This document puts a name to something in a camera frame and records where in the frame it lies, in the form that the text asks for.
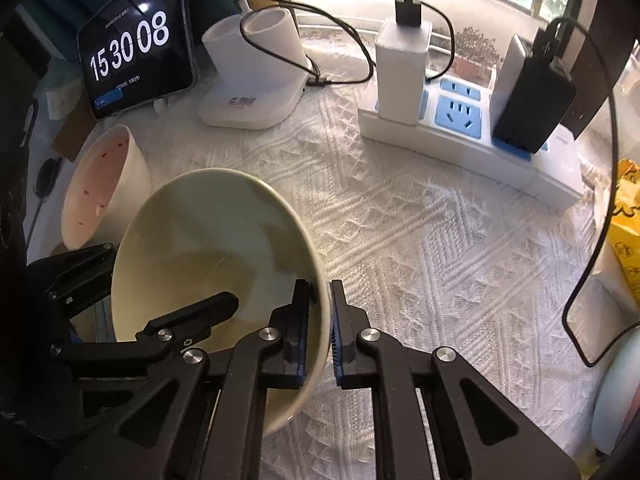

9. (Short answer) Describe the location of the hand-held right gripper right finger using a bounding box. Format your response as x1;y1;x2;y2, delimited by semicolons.
327;280;583;480

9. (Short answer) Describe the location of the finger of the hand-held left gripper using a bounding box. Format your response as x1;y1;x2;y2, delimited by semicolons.
49;292;241;377
27;242;116;307

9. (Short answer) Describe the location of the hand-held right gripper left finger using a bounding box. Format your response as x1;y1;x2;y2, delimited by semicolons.
52;279;313;480

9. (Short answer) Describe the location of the pink strawberry bowl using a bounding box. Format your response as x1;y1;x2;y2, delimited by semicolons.
61;125;152;251

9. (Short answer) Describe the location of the cream bowl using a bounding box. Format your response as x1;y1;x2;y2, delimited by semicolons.
111;167;332;437

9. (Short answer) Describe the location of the black round pouch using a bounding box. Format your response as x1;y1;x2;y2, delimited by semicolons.
37;157;64;197

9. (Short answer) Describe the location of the white textured tablecloth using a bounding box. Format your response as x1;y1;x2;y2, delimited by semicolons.
30;72;640;480

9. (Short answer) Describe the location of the cardboard box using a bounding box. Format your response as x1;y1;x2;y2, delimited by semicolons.
50;110;108;162

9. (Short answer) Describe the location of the white power strip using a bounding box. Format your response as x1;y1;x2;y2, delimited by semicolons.
357;72;586;211

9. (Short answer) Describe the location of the black tablet clock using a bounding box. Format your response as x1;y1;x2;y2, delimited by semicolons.
76;0;195;122

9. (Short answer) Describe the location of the white desk lamp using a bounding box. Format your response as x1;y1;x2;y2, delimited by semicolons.
197;7;313;129

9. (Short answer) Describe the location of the white charger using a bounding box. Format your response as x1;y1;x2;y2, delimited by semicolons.
375;19;433;126

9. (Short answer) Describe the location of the black charger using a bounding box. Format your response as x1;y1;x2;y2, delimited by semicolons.
492;27;578;155

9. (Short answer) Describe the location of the yellow snack packet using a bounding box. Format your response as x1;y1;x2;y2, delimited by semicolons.
602;159;640;306

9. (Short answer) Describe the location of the potted plant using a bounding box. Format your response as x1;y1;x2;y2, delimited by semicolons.
452;27;503;86

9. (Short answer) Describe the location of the white flat adapter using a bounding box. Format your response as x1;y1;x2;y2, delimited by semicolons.
489;34;531;131

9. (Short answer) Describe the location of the black lamp cable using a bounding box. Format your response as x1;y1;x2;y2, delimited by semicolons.
239;0;376;87

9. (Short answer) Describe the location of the long black charger cable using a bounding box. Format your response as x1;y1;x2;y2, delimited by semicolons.
547;16;622;369

